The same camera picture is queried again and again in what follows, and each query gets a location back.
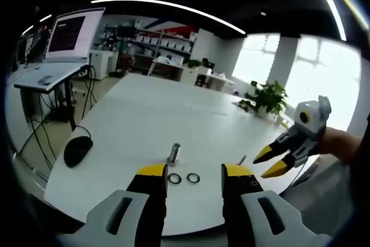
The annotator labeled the large threaded stud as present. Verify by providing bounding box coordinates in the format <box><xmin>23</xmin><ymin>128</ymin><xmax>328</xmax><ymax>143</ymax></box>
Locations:
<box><xmin>166</xmin><ymin>142</ymin><xmax>182</xmax><ymax>168</ymax></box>

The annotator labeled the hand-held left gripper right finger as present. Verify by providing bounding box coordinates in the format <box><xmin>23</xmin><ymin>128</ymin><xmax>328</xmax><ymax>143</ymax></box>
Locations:
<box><xmin>221</xmin><ymin>163</ymin><xmax>333</xmax><ymax>247</ymax></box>

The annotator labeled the black mouse cable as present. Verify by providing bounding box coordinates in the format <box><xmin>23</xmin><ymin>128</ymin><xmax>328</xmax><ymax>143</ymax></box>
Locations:
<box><xmin>75</xmin><ymin>126</ymin><xmax>93</xmax><ymax>141</ymax></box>

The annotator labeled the shelving with white bins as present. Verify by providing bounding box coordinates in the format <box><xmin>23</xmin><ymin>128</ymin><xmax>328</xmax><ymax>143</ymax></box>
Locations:
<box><xmin>101</xmin><ymin>20</ymin><xmax>199</xmax><ymax>62</ymax></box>

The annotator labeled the white cabinet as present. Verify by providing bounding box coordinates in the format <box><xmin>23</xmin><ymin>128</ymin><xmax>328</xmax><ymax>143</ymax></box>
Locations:
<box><xmin>88</xmin><ymin>50</ymin><xmax>118</xmax><ymax>80</ymax></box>

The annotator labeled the person's right hand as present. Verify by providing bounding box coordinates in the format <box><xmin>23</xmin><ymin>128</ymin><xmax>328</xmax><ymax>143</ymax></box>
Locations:
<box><xmin>316</xmin><ymin>127</ymin><xmax>364</xmax><ymax>165</ymax></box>

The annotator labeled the white background table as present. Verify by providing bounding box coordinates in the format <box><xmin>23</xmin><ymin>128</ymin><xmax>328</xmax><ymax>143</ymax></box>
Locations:
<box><xmin>147</xmin><ymin>57</ymin><xmax>186</xmax><ymax>82</ymax></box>

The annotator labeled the grey mesh chair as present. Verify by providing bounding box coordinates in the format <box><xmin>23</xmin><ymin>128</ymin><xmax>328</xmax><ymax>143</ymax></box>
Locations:
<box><xmin>284</xmin><ymin>157</ymin><xmax>356</xmax><ymax>235</ymax></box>

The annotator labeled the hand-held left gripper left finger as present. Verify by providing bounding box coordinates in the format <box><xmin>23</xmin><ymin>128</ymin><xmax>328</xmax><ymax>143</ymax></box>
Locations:
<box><xmin>59</xmin><ymin>163</ymin><xmax>169</xmax><ymax>247</ymax></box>

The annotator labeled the small green plant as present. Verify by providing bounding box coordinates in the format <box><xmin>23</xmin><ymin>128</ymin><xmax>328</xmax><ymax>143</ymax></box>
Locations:
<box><xmin>186</xmin><ymin>58</ymin><xmax>203</xmax><ymax>69</ymax></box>

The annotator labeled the black cable bundle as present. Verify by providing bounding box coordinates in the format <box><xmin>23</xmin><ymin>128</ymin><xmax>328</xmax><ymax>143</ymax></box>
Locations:
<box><xmin>20</xmin><ymin>64</ymin><xmax>98</xmax><ymax>169</ymax></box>

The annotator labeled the black floor power strip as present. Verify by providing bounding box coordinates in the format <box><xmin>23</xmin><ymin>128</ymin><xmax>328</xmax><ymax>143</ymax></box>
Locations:
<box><xmin>49</xmin><ymin>108</ymin><xmax>72</xmax><ymax>122</ymax></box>

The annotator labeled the white office desk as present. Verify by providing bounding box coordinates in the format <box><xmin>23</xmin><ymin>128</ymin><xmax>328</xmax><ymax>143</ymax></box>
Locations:
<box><xmin>182</xmin><ymin>66</ymin><xmax>236</xmax><ymax>93</ymax></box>

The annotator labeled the black computer mouse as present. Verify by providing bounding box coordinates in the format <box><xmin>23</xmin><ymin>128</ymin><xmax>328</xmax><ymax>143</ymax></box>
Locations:
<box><xmin>63</xmin><ymin>136</ymin><xmax>94</xmax><ymax>168</ymax></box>

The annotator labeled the large potted plant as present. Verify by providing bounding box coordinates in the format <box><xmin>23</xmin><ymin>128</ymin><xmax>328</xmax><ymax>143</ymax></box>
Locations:
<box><xmin>238</xmin><ymin>80</ymin><xmax>289</xmax><ymax>118</ymax></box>

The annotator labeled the long curved ceiling light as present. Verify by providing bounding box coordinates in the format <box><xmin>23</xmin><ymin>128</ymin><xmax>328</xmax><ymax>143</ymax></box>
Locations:
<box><xmin>91</xmin><ymin>0</ymin><xmax>246</xmax><ymax>34</ymax></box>

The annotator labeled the bright window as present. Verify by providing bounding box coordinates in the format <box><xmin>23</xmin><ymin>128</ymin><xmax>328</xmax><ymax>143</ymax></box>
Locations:
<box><xmin>284</xmin><ymin>35</ymin><xmax>362</xmax><ymax>132</ymax></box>
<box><xmin>232</xmin><ymin>34</ymin><xmax>280</xmax><ymax>79</ymax></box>

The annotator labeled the long straight ceiling light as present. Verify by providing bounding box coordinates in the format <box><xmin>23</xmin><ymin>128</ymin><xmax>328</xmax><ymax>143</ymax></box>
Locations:
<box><xmin>305</xmin><ymin>0</ymin><xmax>347</xmax><ymax>42</ymax></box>

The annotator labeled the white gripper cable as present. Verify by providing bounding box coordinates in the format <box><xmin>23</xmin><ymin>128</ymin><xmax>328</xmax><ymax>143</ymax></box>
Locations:
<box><xmin>287</xmin><ymin>161</ymin><xmax>309</xmax><ymax>191</ymax></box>

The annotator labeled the computer monitor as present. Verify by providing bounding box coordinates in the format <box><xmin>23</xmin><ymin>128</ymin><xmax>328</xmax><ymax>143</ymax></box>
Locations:
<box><xmin>43</xmin><ymin>7</ymin><xmax>106</xmax><ymax>63</ymax></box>

